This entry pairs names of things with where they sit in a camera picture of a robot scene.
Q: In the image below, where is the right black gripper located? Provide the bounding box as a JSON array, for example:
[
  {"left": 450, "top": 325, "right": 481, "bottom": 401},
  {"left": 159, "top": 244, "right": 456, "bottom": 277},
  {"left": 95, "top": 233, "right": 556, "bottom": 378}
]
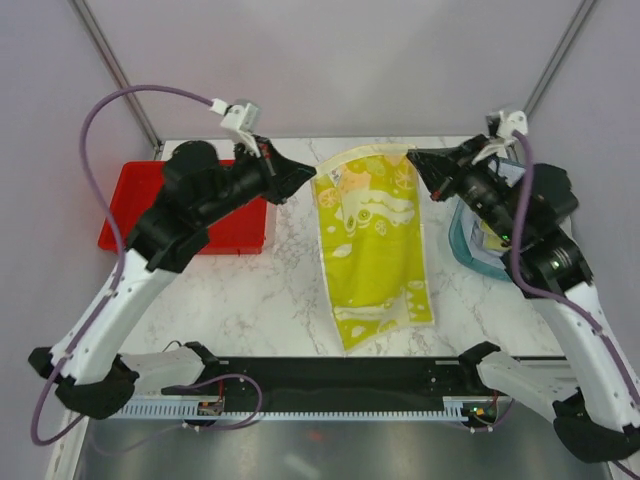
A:
[{"left": 409, "top": 132, "right": 524, "bottom": 243}]

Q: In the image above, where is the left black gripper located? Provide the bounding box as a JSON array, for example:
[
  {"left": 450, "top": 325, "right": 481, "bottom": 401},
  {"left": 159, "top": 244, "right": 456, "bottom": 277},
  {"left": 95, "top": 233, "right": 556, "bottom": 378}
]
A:
[{"left": 200, "top": 135, "right": 317, "bottom": 226}]

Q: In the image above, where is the teal plastic basket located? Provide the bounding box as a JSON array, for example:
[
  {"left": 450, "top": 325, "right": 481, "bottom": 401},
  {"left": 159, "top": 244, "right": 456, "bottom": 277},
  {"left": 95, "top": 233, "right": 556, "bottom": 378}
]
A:
[{"left": 448, "top": 157, "right": 531, "bottom": 284}]

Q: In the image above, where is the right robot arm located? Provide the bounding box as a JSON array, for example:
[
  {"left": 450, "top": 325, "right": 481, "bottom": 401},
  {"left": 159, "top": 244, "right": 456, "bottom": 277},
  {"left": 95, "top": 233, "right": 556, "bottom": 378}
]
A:
[{"left": 407, "top": 133, "right": 639, "bottom": 463}]

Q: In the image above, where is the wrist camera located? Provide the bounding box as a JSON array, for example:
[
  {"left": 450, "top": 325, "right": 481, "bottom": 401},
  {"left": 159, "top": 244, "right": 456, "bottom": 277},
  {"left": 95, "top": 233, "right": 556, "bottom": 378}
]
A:
[
  {"left": 472, "top": 110, "right": 529, "bottom": 164},
  {"left": 210, "top": 98, "right": 261, "bottom": 146}
]

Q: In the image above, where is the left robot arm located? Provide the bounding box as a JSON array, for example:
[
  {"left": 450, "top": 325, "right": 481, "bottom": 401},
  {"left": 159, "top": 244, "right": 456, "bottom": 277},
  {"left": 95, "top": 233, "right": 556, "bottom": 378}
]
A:
[{"left": 29, "top": 137, "right": 316, "bottom": 420}]

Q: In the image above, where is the red plastic tray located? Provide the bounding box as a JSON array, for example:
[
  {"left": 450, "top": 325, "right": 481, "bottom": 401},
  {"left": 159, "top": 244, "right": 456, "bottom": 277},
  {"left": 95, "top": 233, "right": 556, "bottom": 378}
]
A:
[{"left": 110, "top": 161, "right": 275, "bottom": 256}]

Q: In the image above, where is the yellow green patterned towel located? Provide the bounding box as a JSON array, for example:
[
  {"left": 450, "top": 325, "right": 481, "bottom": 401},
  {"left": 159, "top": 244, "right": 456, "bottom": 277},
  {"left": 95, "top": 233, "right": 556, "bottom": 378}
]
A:
[{"left": 311, "top": 143, "right": 435, "bottom": 353}]

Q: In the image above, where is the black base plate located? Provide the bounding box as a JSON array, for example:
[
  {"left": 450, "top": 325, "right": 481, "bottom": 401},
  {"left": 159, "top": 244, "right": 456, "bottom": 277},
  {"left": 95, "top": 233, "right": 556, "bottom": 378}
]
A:
[{"left": 162, "top": 356, "right": 506, "bottom": 411}]

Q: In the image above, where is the light blue towel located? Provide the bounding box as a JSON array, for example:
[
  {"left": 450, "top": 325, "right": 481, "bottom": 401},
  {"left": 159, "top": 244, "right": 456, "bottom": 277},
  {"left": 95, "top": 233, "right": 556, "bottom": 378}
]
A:
[{"left": 457, "top": 158, "right": 526, "bottom": 274}]

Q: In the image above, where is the left aluminium frame post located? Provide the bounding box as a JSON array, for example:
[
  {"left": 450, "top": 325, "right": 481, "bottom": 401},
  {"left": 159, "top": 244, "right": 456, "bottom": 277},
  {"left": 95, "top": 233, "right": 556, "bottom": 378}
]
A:
[{"left": 68, "top": 0, "right": 164, "bottom": 159}]

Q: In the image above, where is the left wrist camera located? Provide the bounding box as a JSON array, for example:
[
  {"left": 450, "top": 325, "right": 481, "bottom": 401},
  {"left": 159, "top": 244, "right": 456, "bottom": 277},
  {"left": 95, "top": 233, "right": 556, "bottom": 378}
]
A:
[{"left": 210, "top": 98, "right": 261, "bottom": 146}]

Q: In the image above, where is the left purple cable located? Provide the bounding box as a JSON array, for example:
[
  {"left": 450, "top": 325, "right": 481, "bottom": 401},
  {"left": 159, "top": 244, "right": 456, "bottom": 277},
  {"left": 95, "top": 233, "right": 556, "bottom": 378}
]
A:
[{"left": 30, "top": 84, "right": 226, "bottom": 447}]

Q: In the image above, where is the right aluminium frame post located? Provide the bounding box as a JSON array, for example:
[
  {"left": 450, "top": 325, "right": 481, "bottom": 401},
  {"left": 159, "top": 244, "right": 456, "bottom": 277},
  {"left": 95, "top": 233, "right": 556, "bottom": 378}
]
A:
[{"left": 523, "top": 0, "right": 600, "bottom": 119}]

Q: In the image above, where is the white slotted cable duct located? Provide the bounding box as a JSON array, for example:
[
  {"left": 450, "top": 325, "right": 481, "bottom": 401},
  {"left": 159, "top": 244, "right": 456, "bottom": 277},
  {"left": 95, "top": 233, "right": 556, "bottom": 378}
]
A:
[{"left": 111, "top": 396, "right": 499, "bottom": 423}]

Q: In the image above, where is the aluminium frame post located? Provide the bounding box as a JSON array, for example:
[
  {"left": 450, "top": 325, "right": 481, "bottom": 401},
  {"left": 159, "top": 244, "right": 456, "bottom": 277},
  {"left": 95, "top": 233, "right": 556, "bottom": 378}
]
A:
[
  {"left": 68, "top": 0, "right": 164, "bottom": 159},
  {"left": 523, "top": 0, "right": 600, "bottom": 119}
]

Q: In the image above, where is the aluminium rail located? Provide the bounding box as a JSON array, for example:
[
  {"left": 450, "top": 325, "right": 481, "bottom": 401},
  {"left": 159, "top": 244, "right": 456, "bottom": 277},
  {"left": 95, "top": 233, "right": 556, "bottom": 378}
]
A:
[{"left": 515, "top": 356, "right": 569, "bottom": 368}]

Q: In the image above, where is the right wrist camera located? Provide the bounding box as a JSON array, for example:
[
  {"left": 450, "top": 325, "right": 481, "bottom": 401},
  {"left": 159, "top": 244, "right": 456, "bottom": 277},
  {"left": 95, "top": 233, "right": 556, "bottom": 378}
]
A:
[{"left": 472, "top": 110, "right": 529, "bottom": 164}]

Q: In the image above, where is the yellow towel in basket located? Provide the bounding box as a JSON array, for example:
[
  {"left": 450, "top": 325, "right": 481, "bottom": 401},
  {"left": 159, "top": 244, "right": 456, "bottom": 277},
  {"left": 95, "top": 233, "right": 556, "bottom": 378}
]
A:
[{"left": 483, "top": 233, "right": 509, "bottom": 252}]

